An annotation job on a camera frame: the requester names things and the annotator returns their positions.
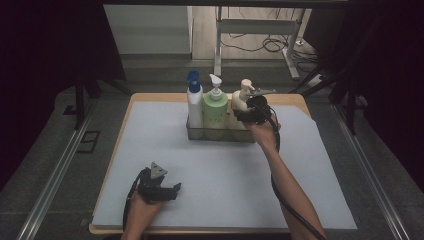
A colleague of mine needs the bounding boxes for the white board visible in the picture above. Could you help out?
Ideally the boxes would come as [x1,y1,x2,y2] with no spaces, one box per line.
[103,4,194,56]

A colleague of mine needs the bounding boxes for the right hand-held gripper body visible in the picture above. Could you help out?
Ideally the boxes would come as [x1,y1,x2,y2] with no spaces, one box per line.
[246,87,277,125]

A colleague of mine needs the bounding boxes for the person's left hand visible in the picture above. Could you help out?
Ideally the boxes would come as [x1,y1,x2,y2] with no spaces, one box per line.
[128,191,164,226]

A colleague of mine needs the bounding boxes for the green pump bottle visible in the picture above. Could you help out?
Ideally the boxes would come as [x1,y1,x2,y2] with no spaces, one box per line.
[202,73,230,132]

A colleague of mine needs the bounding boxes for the black floor cables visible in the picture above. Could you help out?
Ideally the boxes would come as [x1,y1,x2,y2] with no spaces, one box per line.
[220,8,321,73]

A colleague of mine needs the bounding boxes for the pale blue table mat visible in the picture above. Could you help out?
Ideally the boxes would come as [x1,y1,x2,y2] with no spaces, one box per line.
[91,100,358,231]

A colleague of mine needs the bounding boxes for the grey metal tray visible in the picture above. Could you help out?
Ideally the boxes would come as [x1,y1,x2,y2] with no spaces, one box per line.
[185,114,258,144]

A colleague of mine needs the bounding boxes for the metal floor rail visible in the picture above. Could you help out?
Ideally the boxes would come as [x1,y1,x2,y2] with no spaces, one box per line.
[16,99,98,240]
[331,103,412,240]

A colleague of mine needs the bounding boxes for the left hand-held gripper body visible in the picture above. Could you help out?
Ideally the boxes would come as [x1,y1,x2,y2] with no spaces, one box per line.
[138,162,168,204]

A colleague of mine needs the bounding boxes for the cream pump bottle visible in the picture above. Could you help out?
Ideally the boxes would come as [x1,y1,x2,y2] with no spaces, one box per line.
[230,78,256,132]

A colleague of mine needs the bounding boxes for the white spray bottle blue trigger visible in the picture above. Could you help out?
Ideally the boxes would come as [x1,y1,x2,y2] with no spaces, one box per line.
[185,69,205,130]

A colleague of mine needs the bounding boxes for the black stand leg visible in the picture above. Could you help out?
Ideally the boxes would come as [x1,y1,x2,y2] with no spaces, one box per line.
[73,71,101,131]

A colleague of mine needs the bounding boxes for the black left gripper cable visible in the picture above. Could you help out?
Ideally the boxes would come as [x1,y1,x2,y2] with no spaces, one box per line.
[122,168,148,234]

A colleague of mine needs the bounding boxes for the dark curtain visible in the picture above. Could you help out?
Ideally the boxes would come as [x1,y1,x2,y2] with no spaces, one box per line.
[301,0,424,185]
[0,0,127,192]

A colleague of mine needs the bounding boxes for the white metal stand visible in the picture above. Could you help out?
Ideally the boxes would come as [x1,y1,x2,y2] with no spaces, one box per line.
[213,6,306,81]

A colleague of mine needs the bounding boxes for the white power strip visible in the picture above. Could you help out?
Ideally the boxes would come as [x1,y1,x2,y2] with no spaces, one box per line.
[309,74,326,88]

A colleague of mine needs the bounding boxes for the person's right hand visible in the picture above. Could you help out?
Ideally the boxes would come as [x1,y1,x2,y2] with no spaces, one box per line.
[244,114,282,151]

